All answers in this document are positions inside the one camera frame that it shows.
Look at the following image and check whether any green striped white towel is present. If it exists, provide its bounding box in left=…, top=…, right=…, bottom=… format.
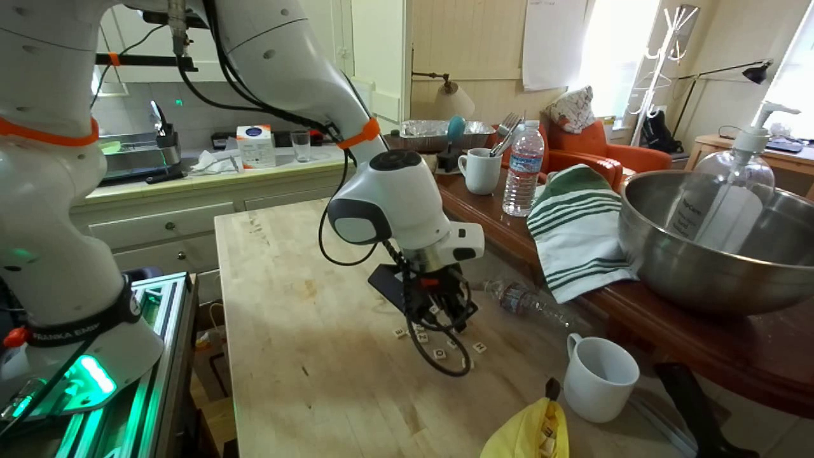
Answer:
left=525, top=159, right=643, bottom=307

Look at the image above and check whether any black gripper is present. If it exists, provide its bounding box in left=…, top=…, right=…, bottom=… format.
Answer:
left=404, top=263, right=482, bottom=340

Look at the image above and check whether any blue plastic scoop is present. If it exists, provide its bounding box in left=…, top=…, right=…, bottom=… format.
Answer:
left=446, top=115, right=471, bottom=148

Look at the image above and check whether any yellow banana shaped dish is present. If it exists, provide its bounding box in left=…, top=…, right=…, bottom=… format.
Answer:
left=479, top=373, right=573, bottom=458

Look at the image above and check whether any cream shade table lamp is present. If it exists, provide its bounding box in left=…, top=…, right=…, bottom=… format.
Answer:
left=410, top=69, right=479, bottom=122

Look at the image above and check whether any steel mixing bowl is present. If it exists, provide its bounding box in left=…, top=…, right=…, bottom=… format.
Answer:
left=616, top=167, right=814, bottom=318

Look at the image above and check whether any wooden desk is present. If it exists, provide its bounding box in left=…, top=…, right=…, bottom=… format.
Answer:
left=684, top=129, right=814, bottom=199

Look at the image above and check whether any white mug with utensils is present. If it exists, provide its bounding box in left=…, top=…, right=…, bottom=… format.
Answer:
left=456, top=144, right=507, bottom=199

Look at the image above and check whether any black block stand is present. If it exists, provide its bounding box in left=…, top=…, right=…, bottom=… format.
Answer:
left=436, top=143, right=465, bottom=177

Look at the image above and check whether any empty white mug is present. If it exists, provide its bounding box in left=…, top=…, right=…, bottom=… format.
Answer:
left=563, top=330, right=643, bottom=425

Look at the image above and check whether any lying clear plastic bottle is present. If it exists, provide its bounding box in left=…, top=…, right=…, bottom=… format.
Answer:
left=482, top=277, right=597, bottom=333

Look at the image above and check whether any white counter with drawers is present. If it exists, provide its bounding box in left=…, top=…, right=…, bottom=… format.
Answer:
left=68, top=155, right=352, bottom=280

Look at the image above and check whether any patterned bag on armchair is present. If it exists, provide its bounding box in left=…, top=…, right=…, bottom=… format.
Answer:
left=548, top=80, right=601, bottom=134

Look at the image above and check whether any white hanging wall poster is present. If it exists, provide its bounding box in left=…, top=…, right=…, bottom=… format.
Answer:
left=518, top=0, right=590, bottom=94

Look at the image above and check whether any clear soap pump bottle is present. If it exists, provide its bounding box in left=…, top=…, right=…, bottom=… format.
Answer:
left=665, top=99, right=803, bottom=255

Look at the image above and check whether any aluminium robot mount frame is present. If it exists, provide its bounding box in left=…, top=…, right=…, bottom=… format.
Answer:
left=0, top=269, right=204, bottom=458

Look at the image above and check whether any clear drinking glass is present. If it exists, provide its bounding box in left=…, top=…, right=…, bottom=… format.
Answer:
left=288, top=127, right=316, bottom=165

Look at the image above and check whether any dark wooden side table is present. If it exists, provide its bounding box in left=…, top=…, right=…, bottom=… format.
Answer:
left=429, top=162, right=814, bottom=420

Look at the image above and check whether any upright clear water bottle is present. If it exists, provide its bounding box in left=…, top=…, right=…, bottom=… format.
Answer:
left=498, top=117, right=549, bottom=220

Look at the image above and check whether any white coat rack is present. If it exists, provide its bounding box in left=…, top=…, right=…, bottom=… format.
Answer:
left=629, top=3, right=702, bottom=148

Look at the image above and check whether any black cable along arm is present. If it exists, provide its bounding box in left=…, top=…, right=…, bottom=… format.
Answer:
left=172, top=0, right=475, bottom=382

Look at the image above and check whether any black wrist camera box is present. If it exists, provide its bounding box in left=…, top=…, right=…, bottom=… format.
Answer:
left=367, top=261, right=420, bottom=318

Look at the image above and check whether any black desk lamp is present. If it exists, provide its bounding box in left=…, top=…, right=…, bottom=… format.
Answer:
left=671, top=56, right=775, bottom=140

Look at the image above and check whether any aluminium foil tray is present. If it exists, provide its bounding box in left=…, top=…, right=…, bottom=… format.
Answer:
left=398, top=117, right=497, bottom=143

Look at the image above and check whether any black rod with orange clamps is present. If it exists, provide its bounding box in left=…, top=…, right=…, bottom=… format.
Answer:
left=92, top=47, right=204, bottom=76

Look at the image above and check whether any white blue roll box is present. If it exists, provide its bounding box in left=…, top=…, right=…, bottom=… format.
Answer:
left=232, top=122, right=279, bottom=167

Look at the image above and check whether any orange armchair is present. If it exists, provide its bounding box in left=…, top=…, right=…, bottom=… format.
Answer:
left=539, top=111, right=677, bottom=193

